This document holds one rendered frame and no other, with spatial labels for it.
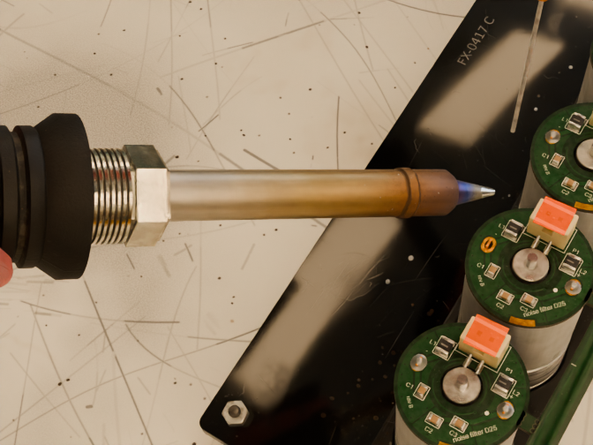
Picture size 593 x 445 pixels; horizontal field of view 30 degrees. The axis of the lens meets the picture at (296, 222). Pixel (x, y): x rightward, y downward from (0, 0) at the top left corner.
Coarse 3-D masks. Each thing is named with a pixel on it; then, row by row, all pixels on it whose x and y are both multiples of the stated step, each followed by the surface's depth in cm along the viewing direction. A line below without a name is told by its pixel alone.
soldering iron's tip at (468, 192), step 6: (462, 186) 19; (468, 186) 19; (474, 186) 19; (480, 186) 19; (462, 192) 19; (468, 192) 19; (474, 192) 19; (480, 192) 19; (486, 192) 19; (492, 192) 19; (462, 198) 19; (468, 198) 19; (474, 198) 19; (480, 198) 19
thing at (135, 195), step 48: (96, 192) 16; (144, 192) 16; (192, 192) 17; (240, 192) 17; (288, 192) 17; (336, 192) 18; (384, 192) 18; (432, 192) 18; (96, 240) 16; (144, 240) 17
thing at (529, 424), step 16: (592, 304) 21; (592, 320) 21; (592, 336) 21; (576, 352) 21; (592, 352) 21; (576, 368) 20; (592, 368) 20; (560, 384) 20; (576, 384) 20; (560, 400) 20; (576, 400) 20; (528, 416) 20; (544, 416) 20; (560, 416) 20; (528, 432) 20; (544, 432) 20; (560, 432) 20
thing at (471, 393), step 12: (456, 372) 21; (468, 372) 20; (444, 384) 20; (468, 384) 20; (480, 384) 20; (444, 396) 21; (456, 396) 20; (468, 396) 20; (480, 396) 20; (396, 408) 21; (396, 420) 22; (396, 432) 23; (408, 432) 21; (396, 444) 23; (408, 444) 22; (420, 444) 21; (504, 444) 21
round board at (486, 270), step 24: (504, 216) 22; (528, 216) 22; (480, 240) 22; (504, 240) 22; (528, 240) 22; (576, 240) 22; (480, 264) 22; (504, 264) 21; (552, 264) 21; (576, 264) 21; (480, 288) 21; (504, 288) 21; (528, 288) 21; (552, 288) 21; (504, 312) 21; (528, 312) 21; (552, 312) 21; (576, 312) 21
